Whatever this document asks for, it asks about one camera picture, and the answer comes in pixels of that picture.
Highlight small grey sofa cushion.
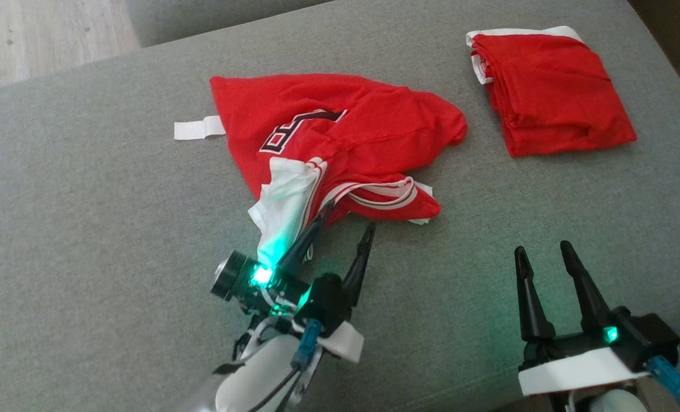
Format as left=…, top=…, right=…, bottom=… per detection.
left=124, top=0, right=335, bottom=47

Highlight red mesh jersey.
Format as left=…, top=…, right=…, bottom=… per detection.
left=466, top=26, right=638, bottom=158

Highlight right arm black cable blue plug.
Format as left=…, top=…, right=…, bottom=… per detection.
left=648, top=356, right=680, bottom=412

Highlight red basketball jersey white sleeves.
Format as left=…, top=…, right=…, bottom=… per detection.
left=174, top=73, right=468, bottom=270

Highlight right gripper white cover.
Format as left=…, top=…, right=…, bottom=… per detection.
left=514, top=240, right=651, bottom=397

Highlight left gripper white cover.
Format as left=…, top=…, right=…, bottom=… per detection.
left=211, top=200, right=377, bottom=363

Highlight large grey sofa seat cushion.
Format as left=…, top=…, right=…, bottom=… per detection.
left=0, top=0, right=680, bottom=412

